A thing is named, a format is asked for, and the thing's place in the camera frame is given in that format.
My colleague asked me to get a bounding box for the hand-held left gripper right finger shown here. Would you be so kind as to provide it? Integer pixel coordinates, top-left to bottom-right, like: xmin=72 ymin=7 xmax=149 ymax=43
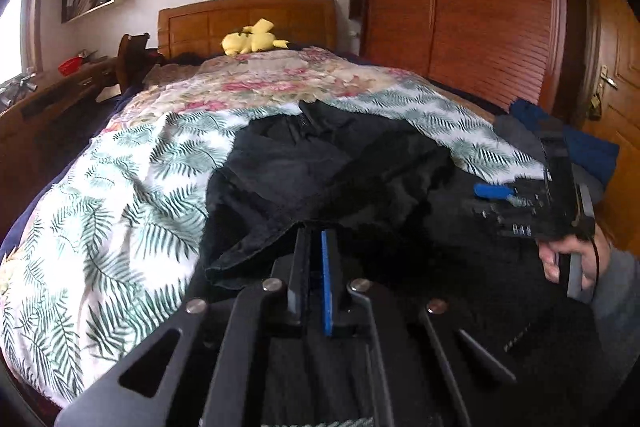
xmin=320 ymin=229 xmax=518 ymax=427

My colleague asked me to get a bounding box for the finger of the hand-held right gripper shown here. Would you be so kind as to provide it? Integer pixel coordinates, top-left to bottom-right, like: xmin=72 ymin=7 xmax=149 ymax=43
xmin=472 ymin=182 xmax=548 ymax=208
xmin=462 ymin=202 xmax=538 ymax=239

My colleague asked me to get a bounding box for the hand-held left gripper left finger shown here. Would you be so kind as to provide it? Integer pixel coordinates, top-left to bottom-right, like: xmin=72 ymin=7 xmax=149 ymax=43
xmin=55 ymin=229 xmax=313 ymax=427

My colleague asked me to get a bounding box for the black button coat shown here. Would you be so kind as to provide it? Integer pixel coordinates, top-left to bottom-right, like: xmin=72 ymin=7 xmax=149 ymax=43
xmin=202 ymin=99 xmax=608 ymax=427

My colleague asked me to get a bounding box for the person's right forearm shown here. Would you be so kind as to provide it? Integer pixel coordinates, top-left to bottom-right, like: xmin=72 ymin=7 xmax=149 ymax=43
xmin=587 ymin=244 xmax=640 ymax=390

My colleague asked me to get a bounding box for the person's right hand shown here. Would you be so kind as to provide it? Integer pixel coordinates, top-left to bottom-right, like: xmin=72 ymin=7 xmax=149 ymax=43
xmin=539 ymin=227 xmax=613 ymax=298

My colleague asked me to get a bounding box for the blue folded garment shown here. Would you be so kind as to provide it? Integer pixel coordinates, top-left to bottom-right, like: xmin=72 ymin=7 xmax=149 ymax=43
xmin=510 ymin=98 xmax=621 ymax=182

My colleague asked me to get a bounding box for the grey folded garment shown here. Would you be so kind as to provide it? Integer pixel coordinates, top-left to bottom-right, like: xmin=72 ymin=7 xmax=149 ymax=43
xmin=492 ymin=114 xmax=608 ymax=198

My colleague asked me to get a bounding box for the wooden door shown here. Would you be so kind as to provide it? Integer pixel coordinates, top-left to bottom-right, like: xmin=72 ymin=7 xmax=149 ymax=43
xmin=575 ymin=0 xmax=640 ymax=243

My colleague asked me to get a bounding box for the wooden slatted wardrobe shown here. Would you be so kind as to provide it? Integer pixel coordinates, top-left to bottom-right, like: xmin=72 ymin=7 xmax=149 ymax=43
xmin=348 ymin=0 xmax=586 ymax=122

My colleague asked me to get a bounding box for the leaf print bed sheet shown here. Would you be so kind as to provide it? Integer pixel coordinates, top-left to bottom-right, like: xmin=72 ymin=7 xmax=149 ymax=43
xmin=0 ymin=89 xmax=551 ymax=410

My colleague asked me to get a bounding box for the floral blanket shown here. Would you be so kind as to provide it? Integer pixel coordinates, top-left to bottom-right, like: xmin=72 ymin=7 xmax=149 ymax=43
xmin=112 ymin=46 xmax=441 ymax=118

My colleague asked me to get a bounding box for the yellow plush toy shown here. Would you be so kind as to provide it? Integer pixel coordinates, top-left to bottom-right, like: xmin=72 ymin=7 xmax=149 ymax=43
xmin=221 ymin=19 xmax=291 ymax=56

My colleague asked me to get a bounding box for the wooden bed headboard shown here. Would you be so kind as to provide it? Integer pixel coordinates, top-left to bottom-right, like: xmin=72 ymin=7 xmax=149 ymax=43
xmin=157 ymin=0 xmax=341 ymax=60

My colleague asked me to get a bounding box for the dark wooden chair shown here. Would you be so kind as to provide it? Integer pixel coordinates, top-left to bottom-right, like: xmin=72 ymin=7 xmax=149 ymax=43
xmin=116 ymin=33 xmax=161 ymax=92

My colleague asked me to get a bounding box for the wooden desk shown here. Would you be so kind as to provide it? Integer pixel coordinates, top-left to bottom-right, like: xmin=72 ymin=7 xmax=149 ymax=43
xmin=0 ymin=57 xmax=123 ymax=168

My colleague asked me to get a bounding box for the wooden framed window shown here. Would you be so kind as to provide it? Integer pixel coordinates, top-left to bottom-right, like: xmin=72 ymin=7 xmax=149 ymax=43
xmin=0 ymin=0 xmax=46 ymax=88

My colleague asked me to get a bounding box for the brass door handle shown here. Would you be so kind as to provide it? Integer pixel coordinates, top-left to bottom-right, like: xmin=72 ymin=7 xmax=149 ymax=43
xmin=587 ymin=64 xmax=618 ymax=120

